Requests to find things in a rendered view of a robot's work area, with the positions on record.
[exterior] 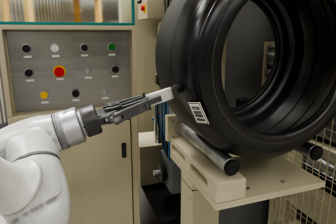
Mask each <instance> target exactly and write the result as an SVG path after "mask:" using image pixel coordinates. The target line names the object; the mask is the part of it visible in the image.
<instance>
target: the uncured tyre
mask: <svg viewBox="0 0 336 224"><path fill-rule="evenodd" d="M248 1H249V0H172V1H171V3H170V5H169V7H168V8H167V10H166V12H165V15H164V17H163V19H162V22H161V25H160V28H159V31H158V35H157V40H156V48H155V64H156V72H157V77H158V82H159V85H160V88H161V90H162V89H165V88H168V87H171V88H172V92H173V96H174V98H173V99H170V100H168V101H166V102H167V104H168V105H169V107H170V108H171V110H172V111H173V112H174V114H175V115H176V116H177V117H178V118H179V119H180V120H181V121H182V122H183V123H184V124H185V125H187V126H188V127H189V128H191V129H192V130H193V131H194V132H196V133H197V134H198V135H200V136H201V137H202V138H204V139H205V140H206V141H208V142H209V143H210V144H212V145H213V146H215V147H216V148H218V149H220V150H222V151H224V152H226V153H229V154H232V155H236V156H240V157H245V158H251V159H266V158H272V157H277V156H280V155H283V154H286V153H289V152H291V151H293V150H295V149H297V148H299V147H300V146H302V145H303V144H305V143H306V142H308V141H309V140H311V139H312V138H313V137H315V136H316V135H317V134H319V133H320V132H321V131H322V130H323V129H324V128H325V127H326V126H327V125H328V124H329V123H330V122H331V121H332V119H333V118H334V117H335V116H336V0H250V1H252V2H253V3H255V4H256V5H257V6H258V7H259V8H260V9H261V10H262V11H263V12H264V14H265V15H266V17H267V19H268V21H269V23H270V25H271V28H272V31H273V36H274V44H275V51H274V60H273V64H272V68H271V71H270V73H269V76H268V78H267V80H266V81H265V83H264V85H263V86H262V87H261V89H260V90H259V91H258V92H257V93H256V94H255V95H254V96H253V97H252V98H250V99H249V100H248V101H246V102H244V103H242V104H240V105H238V106H235V107H230V105H229V103H228V101H227V98H226V95H225V92H224V88H223V82H222V55H223V49H224V45H225V41H226V38H227V35H228V32H229V30H230V28H231V25H232V23H233V21H234V20H235V18H236V16H237V15H238V13H239V12H240V10H241V9H242V7H243V6H244V5H245V4H246V3H247V2H248ZM188 102H198V103H200V104H201V106H202V108H203V111H204V113H205V115H206V117H207V120H208V122H209V124H204V123H197V122H196V120H195V118H194V115H193V113H192V111H191V109H190V107H189V104H188Z"/></svg>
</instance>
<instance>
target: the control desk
mask: <svg viewBox="0 0 336 224"><path fill-rule="evenodd" d="M0 65H1V73H2V81H3V89H4V97H5V105H6V113H7V117H8V118H7V120H8V125H11V124H13V123H16V122H18V121H21V120H24V119H28V118H31V117H36V116H45V115H50V114H54V113H56V112H60V111H63V110H66V109H70V108H72V107H75V108H76V111H79V109H80V108H81V107H84V106H88V105H91V104H92V105H94V108H95V110H96V111H97V110H99V109H101V108H103V106H106V104H107V103H112V102H116V101H120V100H124V99H127V98H131V97H135V96H137V95H138V81H137V39H136V26H135V25H25V24H0ZM101 128H102V133H100V134H97V135H94V136H91V137H89V136H88V135H87V136H86V142H83V143H81V144H78V145H75V146H72V147H70V148H68V149H64V150H62V151H60V162H61V165H62V168H63V170H64V172H65V176H66V179H67V184H68V188H69V194H70V201H71V214H70V222H69V224H141V213H140V171H139V128H138V115H136V116H134V117H132V118H129V119H127V120H125V121H123V122H122V123H120V124H118V125H115V123H112V124H105V125H102V126H101Z"/></svg>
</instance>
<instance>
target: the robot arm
mask: <svg viewBox="0 0 336 224"><path fill-rule="evenodd" d="M171 99H174V94H173V91H172V88H171V87H167V88H164V89H161V90H158V91H155V92H152V93H149V94H146V95H145V93H142V95H137V96H133V97H130V98H126V99H122V100H119V101H115V102H109V103H106V104H105V106H103V108H100V109H98V110H96V109H95V107H94V105H93V104H90V105H86V106H83V107H80V109H79V111H77V110H76V108H75V107H72V108H69V109H65V110H62V111H59V112H55V113H53V114H49V115H38V116H34V117H30V118H27V119H23V120H20V121H18V122H15V123H12V124H10V125H8V126H6V127H4V128H2V129H0V215H1V216H2V217H3V218H4V220H5V221H6V223H7V224H69V223H70V218H71V198H70V192H69V186H68V182H67V178H66V175H65V172H64V170H63V167H62V164H61V159H60V154H61V151H63V150H65V149H69V148H70V147H73V146H76V145H79V144H81V143H84V142H86V140H87V139H86V136H88V137H92V136H95V135H98V134H101V133H102V132H103V130H102V127H101V126H102V125H106V124H113V123H115V125H119V124H120V123H122V122H124V121H126V120H128V119H130V118H132V117H135V116H137V115H139V114H141V113H143V112H146V111H148V110H151V106H154V105H157V104H160V103H163V102H166V101H168V100H171Z"/></svg>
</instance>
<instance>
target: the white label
mask: <svg viewBox="0 0 336 224"><path fill-rule="evenodd" d="M188 105H189V107H190V109H191V112H192V114H193V116H194V118H195V120H196V122H197V123H200V124H209V121H208V119H207V117H206V115H205V112H204V110H203V108H202V106H201V103H200V102H188Z"/></svg>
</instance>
